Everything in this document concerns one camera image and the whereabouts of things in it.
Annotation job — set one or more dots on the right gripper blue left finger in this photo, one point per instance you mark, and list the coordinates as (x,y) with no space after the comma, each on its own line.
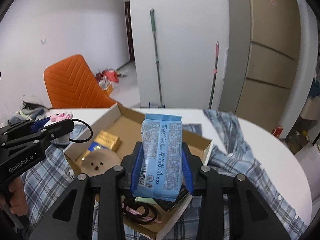
(137,157)

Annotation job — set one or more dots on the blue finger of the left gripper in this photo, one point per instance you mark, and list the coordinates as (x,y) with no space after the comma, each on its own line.
(59,131)
(39,124)

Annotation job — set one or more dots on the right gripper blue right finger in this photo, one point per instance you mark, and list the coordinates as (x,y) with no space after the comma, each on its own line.
(186,170)

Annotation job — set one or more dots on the light blue tissue pack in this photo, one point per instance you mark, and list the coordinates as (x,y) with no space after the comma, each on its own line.
(161,173)

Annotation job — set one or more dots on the person left hand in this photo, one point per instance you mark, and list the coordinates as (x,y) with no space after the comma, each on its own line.
(18,200)

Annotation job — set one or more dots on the clear plastic bag clutter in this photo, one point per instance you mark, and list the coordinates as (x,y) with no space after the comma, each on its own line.
(32,108)

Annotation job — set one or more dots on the shallow cardboard box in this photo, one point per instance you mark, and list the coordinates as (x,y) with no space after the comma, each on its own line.
(126,125)

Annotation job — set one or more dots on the yellow snack box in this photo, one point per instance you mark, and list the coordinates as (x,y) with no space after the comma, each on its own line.
(107,141)

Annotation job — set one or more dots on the round beige plush face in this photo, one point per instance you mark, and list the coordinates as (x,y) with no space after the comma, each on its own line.
(99,161)

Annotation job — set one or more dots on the green paper card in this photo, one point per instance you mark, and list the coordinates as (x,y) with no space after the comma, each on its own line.
(150,201)

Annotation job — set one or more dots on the black small box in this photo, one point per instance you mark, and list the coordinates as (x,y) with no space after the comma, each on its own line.
(167,205)

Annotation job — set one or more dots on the blue plaid shirt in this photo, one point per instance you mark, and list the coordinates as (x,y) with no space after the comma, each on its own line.
(44,183)

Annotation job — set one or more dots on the blue yellow small packet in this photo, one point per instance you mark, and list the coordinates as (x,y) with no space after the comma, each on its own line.
(92,149)

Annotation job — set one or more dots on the orange chair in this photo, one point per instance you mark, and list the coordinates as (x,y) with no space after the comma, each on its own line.
(71,84)

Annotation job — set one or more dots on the red trash pile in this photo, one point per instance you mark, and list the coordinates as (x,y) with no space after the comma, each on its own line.
(109,77)

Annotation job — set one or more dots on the dark brown door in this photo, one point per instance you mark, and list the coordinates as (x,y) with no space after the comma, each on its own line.
(129,30)

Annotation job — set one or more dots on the gold refrigerator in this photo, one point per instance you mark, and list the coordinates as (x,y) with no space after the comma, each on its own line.
(262,59)

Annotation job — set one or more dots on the wall light switch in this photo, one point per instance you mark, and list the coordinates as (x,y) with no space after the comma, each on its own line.
(43,41)

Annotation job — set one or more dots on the pink handled broom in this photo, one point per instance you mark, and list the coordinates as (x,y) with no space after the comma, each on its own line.
(214,74)

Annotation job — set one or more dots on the green handled mop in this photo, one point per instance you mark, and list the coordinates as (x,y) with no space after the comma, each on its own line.
(153,28)

